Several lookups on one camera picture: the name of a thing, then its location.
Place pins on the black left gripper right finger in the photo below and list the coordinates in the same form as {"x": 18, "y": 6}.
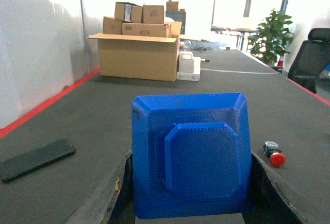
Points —
{"x": 268, "y": 203}

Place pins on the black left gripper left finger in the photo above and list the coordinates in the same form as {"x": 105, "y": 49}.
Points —
{"x": 112, "y": 199}

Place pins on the black smartphone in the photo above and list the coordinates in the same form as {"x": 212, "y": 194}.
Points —
{"x": 30, "y": 161}

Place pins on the white flat box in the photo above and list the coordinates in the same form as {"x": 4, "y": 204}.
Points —
{"x": 195, "y": 76}

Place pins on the large open cardboard box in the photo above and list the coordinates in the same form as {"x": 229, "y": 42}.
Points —
{"x": 140, "y": 57}

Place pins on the black office chair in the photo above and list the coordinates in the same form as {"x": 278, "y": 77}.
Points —
{"x": 311, "y": 60}

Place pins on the white small box on top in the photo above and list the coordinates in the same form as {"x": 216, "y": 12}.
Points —
{"x": 186, "y": 62}

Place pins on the green potted plant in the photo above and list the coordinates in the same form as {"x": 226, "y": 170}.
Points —
{"x": 272, "y": 37}

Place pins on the long flat cardboard box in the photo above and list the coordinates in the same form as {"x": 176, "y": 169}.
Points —
{"x": 147, "y": 30}

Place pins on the left small cardboard box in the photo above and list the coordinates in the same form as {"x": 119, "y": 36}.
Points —
{"x": 112, "y": 26}

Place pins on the small cardboard box with label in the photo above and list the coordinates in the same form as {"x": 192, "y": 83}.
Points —
{"x": 128, "y": 12}

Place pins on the small square cardboard box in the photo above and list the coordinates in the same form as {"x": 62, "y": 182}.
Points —
{"x": 153, "y": 14}

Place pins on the red push button switch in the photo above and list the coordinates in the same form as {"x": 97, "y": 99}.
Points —
{"x": 274, "y": 153}

